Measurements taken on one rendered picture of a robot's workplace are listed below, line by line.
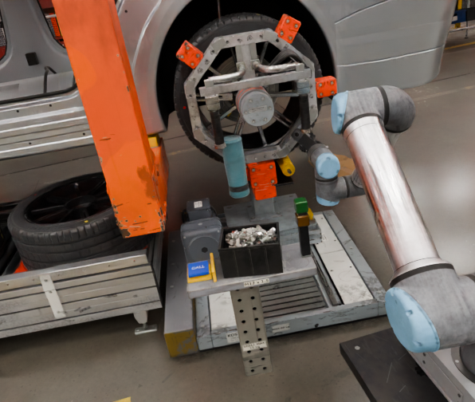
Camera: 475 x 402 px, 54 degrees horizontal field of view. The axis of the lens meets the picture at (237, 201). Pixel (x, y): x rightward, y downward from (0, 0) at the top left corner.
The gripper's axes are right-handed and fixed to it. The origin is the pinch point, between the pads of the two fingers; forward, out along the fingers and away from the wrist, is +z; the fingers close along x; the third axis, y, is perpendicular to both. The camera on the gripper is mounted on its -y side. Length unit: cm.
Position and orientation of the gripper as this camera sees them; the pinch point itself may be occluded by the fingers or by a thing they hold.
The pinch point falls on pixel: (302, 135)
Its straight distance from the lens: 215.4
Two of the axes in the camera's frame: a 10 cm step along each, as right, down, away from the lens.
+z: -1.1, -4.2, 9.0
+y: 8.0, 5.0, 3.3
